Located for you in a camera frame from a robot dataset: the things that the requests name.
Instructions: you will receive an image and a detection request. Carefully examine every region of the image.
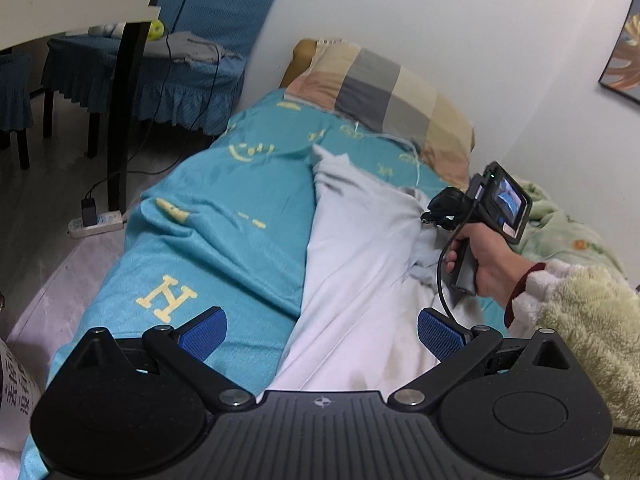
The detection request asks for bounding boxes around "white printed bag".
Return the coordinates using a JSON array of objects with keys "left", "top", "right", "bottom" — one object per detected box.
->
[{"left": 0, "top": 336, "right": 44, "bottom": 463}]

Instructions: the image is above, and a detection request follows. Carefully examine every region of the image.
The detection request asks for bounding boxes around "person's right hand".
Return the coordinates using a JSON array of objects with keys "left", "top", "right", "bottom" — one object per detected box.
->
[{"left": 444, "top": 221, "right": 532, "bottom": 307}]

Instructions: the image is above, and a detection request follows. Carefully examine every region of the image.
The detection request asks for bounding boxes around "grey cloth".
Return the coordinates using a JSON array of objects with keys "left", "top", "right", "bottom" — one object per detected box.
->
[{"left": 149, "top": 31, "right": 242, "bottom": 66}]

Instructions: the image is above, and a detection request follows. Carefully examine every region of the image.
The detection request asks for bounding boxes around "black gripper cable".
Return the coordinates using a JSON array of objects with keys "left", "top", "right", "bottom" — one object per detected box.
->
[{"left": 436, "top": 220, "right": 475, "bottom": 328}]

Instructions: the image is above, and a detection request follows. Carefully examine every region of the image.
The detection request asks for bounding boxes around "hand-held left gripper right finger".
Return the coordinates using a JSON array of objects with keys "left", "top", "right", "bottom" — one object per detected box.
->
[{"left": 389, "top": 307, "right": 576, "bottom": 407}]

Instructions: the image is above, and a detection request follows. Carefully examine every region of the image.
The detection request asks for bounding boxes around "white garment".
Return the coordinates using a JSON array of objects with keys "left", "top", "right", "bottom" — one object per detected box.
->
[{"left": 279, "top": 144, "right": 506, "bottom": 397}]

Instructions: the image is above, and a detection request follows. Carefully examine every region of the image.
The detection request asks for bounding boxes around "mustard cushion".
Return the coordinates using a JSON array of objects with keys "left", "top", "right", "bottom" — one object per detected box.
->
[{"left": 279, "top": 39, "right": 319, "bottom": 89}]

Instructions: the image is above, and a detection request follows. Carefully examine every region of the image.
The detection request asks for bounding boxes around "white table with black legs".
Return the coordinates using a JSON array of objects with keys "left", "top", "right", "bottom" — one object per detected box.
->
[{"left": 0, "top": 0, "right": 170, "bottom": 212}]

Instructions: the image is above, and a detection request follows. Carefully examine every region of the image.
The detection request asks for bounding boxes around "green printed blanket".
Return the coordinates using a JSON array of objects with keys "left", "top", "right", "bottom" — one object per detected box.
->
[{"left": 515, "top": 176, "right": 627, "bottom": 281}]

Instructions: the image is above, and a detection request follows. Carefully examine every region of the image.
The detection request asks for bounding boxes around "leaf wall picture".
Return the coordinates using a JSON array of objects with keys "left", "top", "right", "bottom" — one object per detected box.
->
[{"left": 598, "top": 4, "right": 640, "bottom": 107}]

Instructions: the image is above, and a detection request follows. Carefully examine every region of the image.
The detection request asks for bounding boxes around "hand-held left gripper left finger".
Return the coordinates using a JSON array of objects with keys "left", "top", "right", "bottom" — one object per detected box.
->
[{"left": 65, "top": 306, "right": 256, "bottom": 411}]

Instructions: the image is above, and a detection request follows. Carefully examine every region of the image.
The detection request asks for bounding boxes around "checked pillow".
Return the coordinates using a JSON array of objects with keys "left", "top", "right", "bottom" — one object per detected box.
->
[{"left": 284, "top": 39, "right": 476, "bottom": 192}]

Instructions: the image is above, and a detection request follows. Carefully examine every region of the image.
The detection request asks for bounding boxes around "white charging cable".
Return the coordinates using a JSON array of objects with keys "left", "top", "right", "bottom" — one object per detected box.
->
[{"left": 349, "top": 119, "right": 427, "bottom": 192}]

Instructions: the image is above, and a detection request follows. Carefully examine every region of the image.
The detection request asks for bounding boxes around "black power cable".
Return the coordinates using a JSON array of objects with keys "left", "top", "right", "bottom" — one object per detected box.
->
[{"left": 85, "top": 34, "right": 223, "bottom": 206}]

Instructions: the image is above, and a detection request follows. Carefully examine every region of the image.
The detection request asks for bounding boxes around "small chair with blue cover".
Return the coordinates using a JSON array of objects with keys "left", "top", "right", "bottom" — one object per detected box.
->
[{"left": 0, "top": 51, "right": 35, "bottom": 171}]

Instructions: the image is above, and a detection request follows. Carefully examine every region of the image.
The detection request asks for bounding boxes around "person's right forearm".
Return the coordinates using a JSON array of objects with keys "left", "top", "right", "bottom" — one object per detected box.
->
[{"left": 504, "top": 259, "right": 640, "bottom": 480}]

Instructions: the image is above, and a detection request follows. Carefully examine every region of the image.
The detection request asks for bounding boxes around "teal bed sheet yellow print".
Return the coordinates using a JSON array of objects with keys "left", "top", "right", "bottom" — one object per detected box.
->
[{"left": 17, "top": 87, "right": 481, "bottom": 480}]

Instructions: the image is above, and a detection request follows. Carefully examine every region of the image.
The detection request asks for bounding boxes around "white power strip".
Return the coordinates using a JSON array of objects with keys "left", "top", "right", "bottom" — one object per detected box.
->
[{"left": 67, "top": 210, "right": 127, "bottom": 239}]

